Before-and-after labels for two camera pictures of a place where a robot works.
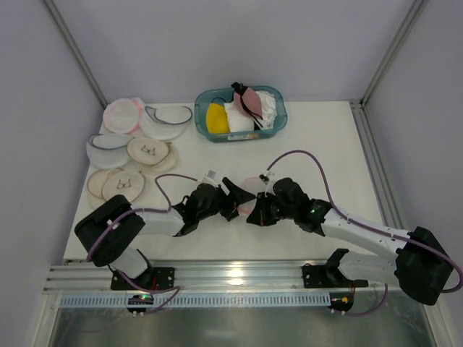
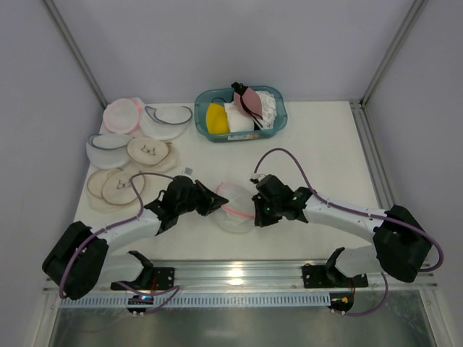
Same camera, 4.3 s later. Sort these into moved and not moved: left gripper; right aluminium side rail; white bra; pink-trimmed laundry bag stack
Moved: left gripper
Not moved: right aluminium side rail; pink-trimmed laundry bag stack; white bra
